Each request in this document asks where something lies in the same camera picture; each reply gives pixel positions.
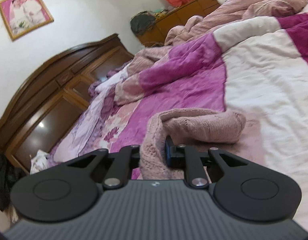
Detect magenta white patchwork blanket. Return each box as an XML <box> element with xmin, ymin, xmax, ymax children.
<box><xmin>50</xmin><ymin>12</ymin><xmax>308</xmax><ymax>231</ymax></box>

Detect wooden side cabinet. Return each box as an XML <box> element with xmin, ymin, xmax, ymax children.
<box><xmin>136</xmin><ymin>0</ymin><xmax>220</xmax><ymax>47</ymax></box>

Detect wooden headboard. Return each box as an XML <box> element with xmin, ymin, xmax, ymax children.
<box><xmin>0</xmin><ymin>34</ymin><xmax>133</xmax><ymax>173</ymax></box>

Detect dark green bag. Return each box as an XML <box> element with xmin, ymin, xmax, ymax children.
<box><xmin>130</xmin><ymin>11</ymin><xmax>156</xmax><ymax>36</ymax></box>

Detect white plastic bag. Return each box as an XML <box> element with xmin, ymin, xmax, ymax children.
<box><xmin>30</xmin><ymin>150</ymin><xmax>49</xmax><ymax>174</ymax></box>

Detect lilac floral pillow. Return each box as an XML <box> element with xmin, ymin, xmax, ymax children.
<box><xmin>48</xmin><ymin>62</ymin><xmax>130</xmax><ymax>167</ymax></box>

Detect framed wedding photo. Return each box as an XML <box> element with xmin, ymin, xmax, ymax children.
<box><xmin>0</xmin><ymin>0</ymin><xmax>54</xmax><ymax>41</ymax></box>

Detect pink knit cardigan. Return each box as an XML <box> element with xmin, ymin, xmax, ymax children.
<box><xmin>139</xmin><ymin>108</ymin><xmax>246</xmax><ymax>180</ymax></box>

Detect pink crumpled duvet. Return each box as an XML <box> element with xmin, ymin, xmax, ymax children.
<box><xmin>114</xmin><ymin>0</ymin><xmax>308</xmax><ymax>106</ymax></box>

